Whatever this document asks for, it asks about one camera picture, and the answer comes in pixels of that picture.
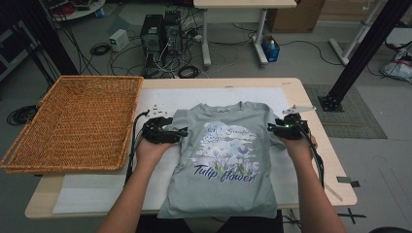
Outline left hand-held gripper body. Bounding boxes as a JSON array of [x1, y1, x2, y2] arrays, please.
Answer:
[[141, 103, 183, 146]]

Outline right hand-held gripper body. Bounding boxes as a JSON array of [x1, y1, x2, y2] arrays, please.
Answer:
[[274, 104, 317, 141]]

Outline grey printed T-shirt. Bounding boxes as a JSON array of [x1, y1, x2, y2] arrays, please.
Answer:
[[156, 101, 288, 220]]

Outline wicker basket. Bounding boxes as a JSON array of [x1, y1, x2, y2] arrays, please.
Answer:
[[0, 75, 145, 175]]

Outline person's left hand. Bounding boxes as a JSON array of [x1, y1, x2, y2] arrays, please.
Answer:
[[135, 137, 177, 169]]

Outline person's right hand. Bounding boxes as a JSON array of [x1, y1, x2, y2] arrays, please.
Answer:
[[278, 133, 319, 162]]

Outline white foam mat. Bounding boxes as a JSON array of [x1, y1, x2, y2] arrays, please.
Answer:
[[51, 86, 305, 216]]

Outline grey floor mat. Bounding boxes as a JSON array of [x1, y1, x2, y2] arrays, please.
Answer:
[[303, 83, 389, 140]]

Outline blue box with bottle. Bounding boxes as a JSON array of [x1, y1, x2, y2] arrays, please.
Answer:
[[260, 34, 281, 63]]

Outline black tape piece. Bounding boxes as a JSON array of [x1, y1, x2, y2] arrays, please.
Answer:
[[335, 176, 361, 188]]

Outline thin wooden stick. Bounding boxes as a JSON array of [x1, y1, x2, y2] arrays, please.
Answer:
[[325, 183, 344, 202]]

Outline large black computer tower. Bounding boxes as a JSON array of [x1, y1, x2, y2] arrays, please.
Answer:
[[139, 14, 164, 69]]

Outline small black computer tower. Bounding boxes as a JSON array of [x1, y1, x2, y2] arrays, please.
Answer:
[[163, 10, 183, 56]]

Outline white power supply box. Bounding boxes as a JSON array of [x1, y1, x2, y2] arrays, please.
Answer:
[[108, 28, 130, 52]]

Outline person's dark pants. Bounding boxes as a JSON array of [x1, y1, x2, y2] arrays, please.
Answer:
[[135, 210, 285, 233]]

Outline white metal stand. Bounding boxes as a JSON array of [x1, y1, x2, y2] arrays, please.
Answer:
[[328, 0, 387, 67]]

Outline cardboard box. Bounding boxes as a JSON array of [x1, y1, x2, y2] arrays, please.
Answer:
[[265, 0, 326, 34]]

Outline black tape cross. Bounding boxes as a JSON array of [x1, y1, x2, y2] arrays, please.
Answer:
[[335, 208, 367, 225]]

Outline white-legged desk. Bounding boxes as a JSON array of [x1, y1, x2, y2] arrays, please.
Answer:
[[192, 0, 298, 68]]

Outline white plastic bag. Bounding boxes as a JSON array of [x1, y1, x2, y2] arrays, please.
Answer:
[[379, 48, 412, 85]]

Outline round white table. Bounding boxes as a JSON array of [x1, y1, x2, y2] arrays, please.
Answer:
[[40, 0, 106, 23]]

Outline dark rounded object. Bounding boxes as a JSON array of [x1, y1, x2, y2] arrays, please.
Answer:
[[368, 226, 412, 233]]

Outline dark metal rack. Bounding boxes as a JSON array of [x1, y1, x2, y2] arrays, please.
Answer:
[[0, 18, 43, 82]]

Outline left hand-held gripper cable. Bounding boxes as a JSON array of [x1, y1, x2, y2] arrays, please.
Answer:
[[124, 110, 151, 187]]

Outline hand-held gripper cable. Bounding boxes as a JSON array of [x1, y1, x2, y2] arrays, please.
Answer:
[[124, 110, 151, 187], [295, 119, 326, 189]]

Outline right hand-held gripper cable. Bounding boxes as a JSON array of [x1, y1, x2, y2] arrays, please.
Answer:
[[295, 119, 326, 189]]

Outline small black cable coil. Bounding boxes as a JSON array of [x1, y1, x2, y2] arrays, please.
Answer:
[[177, 64, 201, 80], [89, 42, 112, 56]]

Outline black metal post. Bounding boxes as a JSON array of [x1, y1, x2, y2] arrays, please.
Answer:
[[13, 0, 81, 77], [318, 0, 412, 113]]

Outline large black cable coil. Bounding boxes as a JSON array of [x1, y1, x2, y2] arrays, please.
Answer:
[[6, 104, 40, 126]]

